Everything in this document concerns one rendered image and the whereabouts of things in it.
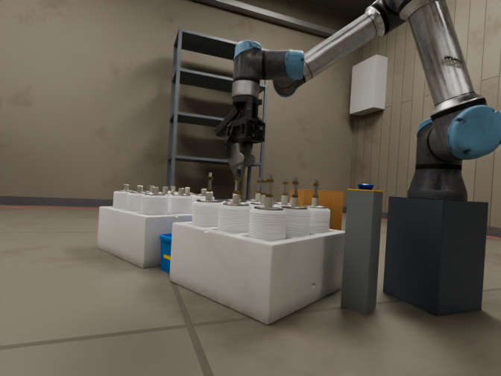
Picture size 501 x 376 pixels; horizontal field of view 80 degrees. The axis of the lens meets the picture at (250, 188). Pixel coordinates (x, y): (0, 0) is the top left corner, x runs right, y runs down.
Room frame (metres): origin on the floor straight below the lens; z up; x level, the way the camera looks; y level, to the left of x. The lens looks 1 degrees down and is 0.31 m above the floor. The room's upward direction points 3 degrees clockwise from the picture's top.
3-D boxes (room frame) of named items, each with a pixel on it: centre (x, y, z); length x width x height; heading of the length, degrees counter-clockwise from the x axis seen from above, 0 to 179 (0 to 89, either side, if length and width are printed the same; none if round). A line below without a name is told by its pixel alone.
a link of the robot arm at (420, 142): (0.87, -0.55, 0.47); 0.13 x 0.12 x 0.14; 171
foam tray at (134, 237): (1.30, 0.37, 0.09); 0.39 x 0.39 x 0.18; 49
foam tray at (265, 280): (0.94, -0.04, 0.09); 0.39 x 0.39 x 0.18; 48
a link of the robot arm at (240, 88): (0.84, 0.03, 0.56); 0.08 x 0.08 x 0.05
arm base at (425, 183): (0.88, -0.55, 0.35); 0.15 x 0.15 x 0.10
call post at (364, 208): (0.80, -0.31, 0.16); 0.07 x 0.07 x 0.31; 48
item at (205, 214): (0.93, 0.13, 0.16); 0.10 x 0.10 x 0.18
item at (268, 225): (0.77, -0.05, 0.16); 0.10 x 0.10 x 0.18
